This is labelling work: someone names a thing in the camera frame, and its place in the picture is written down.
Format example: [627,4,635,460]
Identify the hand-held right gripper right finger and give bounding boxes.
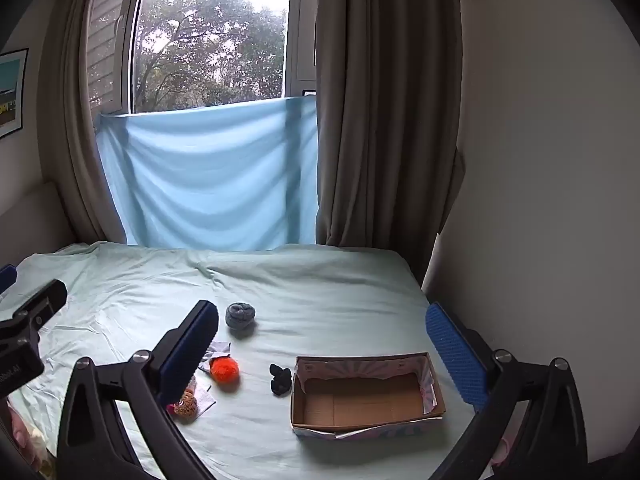
[425,301,588,480]

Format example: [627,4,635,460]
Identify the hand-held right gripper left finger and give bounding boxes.
[56,300,219,480]

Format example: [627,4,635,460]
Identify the orange fluffy pompom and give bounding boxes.
[210,356,240,385]

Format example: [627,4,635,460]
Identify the brown plush toy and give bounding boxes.
[173,386,198,417]

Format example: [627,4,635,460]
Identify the black sock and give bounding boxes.
[269,363,293,397]

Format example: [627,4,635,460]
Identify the cardboard box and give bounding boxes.
[291,352,446,438]

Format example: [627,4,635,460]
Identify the grey rolled sock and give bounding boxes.
[225,302,257,332]

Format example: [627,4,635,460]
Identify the pink and cream cloth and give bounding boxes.
[6,402,53,477]

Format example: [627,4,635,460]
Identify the pink and white item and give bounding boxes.
[491,435,517,467]

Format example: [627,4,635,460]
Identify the light blue cloth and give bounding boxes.
[95,95,320,252]

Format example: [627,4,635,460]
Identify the beige curtain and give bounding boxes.
[315,0,466,286]
[37,0,153,247]

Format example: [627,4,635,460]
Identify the window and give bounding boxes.
[87,0,321,116]

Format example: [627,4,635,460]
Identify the framed wall picture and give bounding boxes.
[0,48,29,139]

